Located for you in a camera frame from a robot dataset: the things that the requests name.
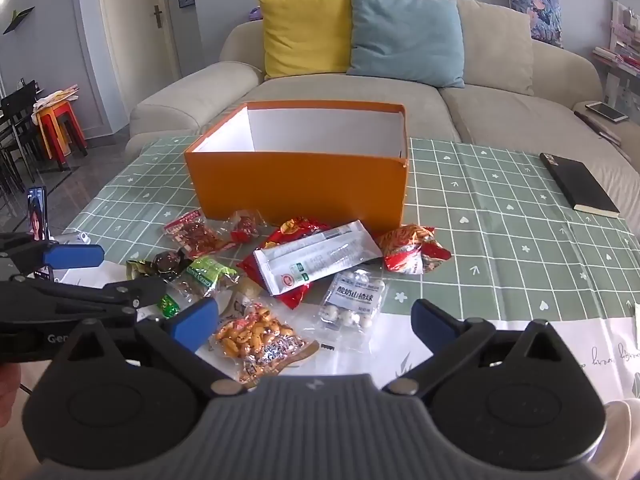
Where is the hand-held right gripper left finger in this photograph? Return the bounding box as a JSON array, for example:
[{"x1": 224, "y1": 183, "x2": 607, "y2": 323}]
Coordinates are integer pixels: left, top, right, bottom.
[{"x1": 54, "y1": 297, "x2": 246, "y2": 401}]

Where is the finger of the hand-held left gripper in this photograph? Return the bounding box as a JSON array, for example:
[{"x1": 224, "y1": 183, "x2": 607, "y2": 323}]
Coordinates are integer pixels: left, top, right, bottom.
[
  {"x1": 0, "y1": 232, "x2": 105, "y2": 274},
  {"x1": 0, "y1": 276, "x2": 169, "y2": 320}
]

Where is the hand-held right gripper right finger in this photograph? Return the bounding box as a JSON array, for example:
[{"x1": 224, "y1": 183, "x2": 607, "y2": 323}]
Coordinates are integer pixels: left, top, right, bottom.
[{"x1": 382, "y1": 299, "x2": 583, "y2": 397}]

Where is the dark brown snack packet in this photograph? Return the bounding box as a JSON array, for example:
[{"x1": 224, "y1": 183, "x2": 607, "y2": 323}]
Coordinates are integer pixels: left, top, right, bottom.
[{"x1": 125, "y1": 250, "x2": 193, "y2": 283}]

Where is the green snack packet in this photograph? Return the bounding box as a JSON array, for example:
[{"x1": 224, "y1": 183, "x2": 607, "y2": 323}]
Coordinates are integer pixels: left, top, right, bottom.
[{"x1": 157, "y1": 255, "x2": 241, "y2": 318}]

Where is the clear packet of peanuts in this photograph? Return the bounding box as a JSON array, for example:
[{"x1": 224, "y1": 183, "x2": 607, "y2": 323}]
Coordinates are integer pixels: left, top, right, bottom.
[{"x1": 207, "y1": 302, "x2": 321, "y2": 386}]

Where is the orange-red spicy strips packet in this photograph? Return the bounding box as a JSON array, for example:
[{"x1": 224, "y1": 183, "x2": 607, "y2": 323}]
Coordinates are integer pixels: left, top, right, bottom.
[{"x1": 375, "y1": 223, "x2": 452, "y2": 276}]

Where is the clear packet of white balls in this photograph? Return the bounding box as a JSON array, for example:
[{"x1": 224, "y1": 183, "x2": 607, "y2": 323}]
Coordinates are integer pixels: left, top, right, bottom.
[{"x1": 315, "y1": 267, "x2": 391, "y2": 356}]

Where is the red dried meat packet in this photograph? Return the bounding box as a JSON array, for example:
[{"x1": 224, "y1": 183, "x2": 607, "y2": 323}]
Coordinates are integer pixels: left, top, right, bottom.
[{"x1": 164, "y1": 209, "x2": 236, "y2": 260}]

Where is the small clear snack packet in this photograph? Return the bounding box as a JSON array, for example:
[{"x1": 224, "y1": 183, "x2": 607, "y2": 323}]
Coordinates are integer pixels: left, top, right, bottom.
[{"x1": 227, "y1": 210, "x2": 263, "y2": 243}]

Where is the white and silver snack packet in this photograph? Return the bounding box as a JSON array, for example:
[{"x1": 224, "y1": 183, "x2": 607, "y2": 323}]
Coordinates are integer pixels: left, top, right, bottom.
[{"x1": 252, "y1": 220, "x2": 383, "y2": 296}]

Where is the red instant noodle packet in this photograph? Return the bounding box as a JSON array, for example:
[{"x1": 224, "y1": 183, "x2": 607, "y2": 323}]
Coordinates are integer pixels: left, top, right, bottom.
[{"x1": 236, "y1": 216, "x2": 346, "y2": 310}]

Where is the orange cardboard box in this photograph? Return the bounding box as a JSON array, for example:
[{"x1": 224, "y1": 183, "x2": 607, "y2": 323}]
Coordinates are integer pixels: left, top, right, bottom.
[{"x1": 183, "y1": 101, "x2": 411, "y2": 228}]

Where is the silver phone stand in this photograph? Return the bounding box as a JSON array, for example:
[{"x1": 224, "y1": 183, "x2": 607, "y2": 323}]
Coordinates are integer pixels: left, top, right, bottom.
[{"x1": 50, "y1": 230, "x2": 92, "y2": 246}]

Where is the phone with lit screen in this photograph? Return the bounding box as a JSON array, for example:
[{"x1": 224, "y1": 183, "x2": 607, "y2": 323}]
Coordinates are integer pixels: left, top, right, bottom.
[{"x1": 26, "y1": 186, "x2": 51, "y2": 241}]

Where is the red plastic stool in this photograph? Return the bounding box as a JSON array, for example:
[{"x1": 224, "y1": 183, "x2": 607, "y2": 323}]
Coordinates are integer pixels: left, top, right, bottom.
[{"x1": 37, "y1": 101, "x2": 88, "y2": 171}]

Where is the black dining chair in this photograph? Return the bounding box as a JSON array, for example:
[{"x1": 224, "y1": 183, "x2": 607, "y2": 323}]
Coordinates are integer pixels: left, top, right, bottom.
[{"x1": 0, "y1": 80, "x2": 45, "y2": 198}]

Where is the pile of papers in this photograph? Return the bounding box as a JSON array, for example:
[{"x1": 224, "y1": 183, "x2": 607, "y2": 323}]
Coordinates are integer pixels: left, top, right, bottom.
[{"x1": 32, "y1": 85, "x2": 81, "y2": 116}]

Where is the black notebook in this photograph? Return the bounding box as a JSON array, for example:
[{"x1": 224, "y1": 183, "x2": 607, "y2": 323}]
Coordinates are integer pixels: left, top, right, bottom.
[{"x1": 539, "y1": 152, "x2": 621, "y2": 219}]

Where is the white door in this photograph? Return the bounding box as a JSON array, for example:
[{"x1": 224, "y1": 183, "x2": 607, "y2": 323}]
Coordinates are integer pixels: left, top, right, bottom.
[{"x1": 95, "y1": 0, "x2": 182, "y2": 128}]

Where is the beige sofa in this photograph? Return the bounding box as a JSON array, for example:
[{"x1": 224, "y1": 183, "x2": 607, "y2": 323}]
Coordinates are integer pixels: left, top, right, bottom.
[{"x1": 124, "y1": 7, "x2": 640, "y2": 233}]

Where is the white smartphone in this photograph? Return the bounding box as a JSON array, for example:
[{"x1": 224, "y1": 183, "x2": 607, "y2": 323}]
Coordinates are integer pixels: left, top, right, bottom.
[{"x1": 585, "y1": 101, "x2": 629, "y2": 124}]

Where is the beige pillow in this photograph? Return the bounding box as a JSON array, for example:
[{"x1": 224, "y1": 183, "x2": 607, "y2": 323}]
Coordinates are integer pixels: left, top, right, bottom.
[{"x1": 437, "y1": 0, "x2": 535, "y2": 97}]

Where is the light blue pillow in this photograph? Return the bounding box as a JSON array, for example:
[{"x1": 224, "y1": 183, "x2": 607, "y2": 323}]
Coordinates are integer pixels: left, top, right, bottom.
[{"x1": 346, "y1": 0, "x2": 466, "y2": 90}]

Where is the yellow pillow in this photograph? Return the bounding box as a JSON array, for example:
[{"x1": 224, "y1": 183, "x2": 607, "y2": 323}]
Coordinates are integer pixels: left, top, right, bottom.
[{"x1": 257, "y1": 0, "x2": 353, "y2": 81}]

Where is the printed figure pillow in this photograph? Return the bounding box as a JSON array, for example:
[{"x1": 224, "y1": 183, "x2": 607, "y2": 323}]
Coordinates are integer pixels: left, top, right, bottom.
[{"x1": 505, "y1": 0, "x2": 563, "y2": 48}]

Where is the white book rack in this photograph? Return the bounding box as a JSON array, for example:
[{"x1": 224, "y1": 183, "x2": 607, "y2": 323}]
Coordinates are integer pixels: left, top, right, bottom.
[{"x1": 592, "y1": 0, "x2": 640, "y2": 111}]

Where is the black wall shelf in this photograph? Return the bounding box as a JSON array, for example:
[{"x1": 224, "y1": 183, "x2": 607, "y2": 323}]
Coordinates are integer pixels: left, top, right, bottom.
[{"x1": 2, "y1": 6, "x2": 36, "y2": 36}]

